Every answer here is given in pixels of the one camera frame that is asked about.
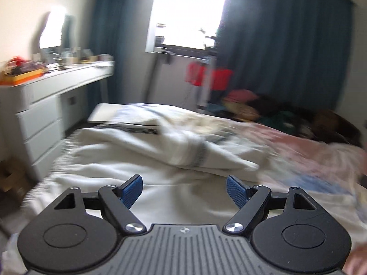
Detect teal curtain right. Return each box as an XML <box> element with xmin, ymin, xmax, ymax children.
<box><xmin>217</xmin><ymin>0</ymin><xmax>353</xmax><ymax>109</ymax></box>

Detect white sweatpants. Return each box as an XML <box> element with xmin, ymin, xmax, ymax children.
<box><xmin>22</xmin><ymin>104</ymin><xmax>271</xmax><ymax>225</ymax></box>

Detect red garment on stand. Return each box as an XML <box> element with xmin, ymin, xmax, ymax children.
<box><xmin>185</xmin><ymin>61</ymin><xmax>233</xmax><ymax>87</ymax></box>

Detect pastel tie-dye duvet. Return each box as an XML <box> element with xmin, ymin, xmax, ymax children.
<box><xmin>237</xmin><ymin>123</ymin><xmax>366</xmax><ymax>247</ymax></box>

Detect window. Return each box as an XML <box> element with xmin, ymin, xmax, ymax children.
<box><xmin>146</xmin><ymin>0</ymin><xmax>225</xmax><ymax>52</ymax></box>

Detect wavy vanity mirror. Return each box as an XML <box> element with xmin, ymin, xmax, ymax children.
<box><xmin>31</xmin><ymin>6</ymin><xmax>75</xmax><ymax>53</ymax></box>

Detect orange tray with items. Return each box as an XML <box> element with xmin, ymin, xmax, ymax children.
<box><xmin>1</xmin><ymin>56</ymin><xmax>45</xmax><ymax>86</ymax></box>

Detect white dressing table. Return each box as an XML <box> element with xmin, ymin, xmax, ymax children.
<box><xmin>1</xmin><ymin>61</ymin><xmax>114</xmax><ymax>181</ymax></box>

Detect teal curtain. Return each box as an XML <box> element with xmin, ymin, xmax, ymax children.
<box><xmin>217</xmin><ymin>0</ymin><xmax>353</xmax><ymax>109</ymax></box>
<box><xmin>88</xmin><ymin>0</ymin><xmax>154</xmax><ymax>104</ymax></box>

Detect teal curtain left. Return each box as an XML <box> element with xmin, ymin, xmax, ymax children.
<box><xmin>88</xmin><ymin>0</ymin><xmax>154</xmax><ymax>104</ymax></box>

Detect silver tripod stand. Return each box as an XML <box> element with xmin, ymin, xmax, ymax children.
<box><xmin>149</xmin><ymin>29</ymin><xmax>217</xmax><ymax>113</ymax></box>

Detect person right hand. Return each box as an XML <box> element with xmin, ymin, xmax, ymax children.
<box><xmin>343</xmin><ymin>244</ymin><xmax>367</xmax><ymax>275</ymax></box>

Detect pile of clothes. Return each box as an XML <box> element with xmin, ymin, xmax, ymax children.
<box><xmin>207</xmin><ymin>89</ymin><xmax>362</xmax><ymax>147</ymax></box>

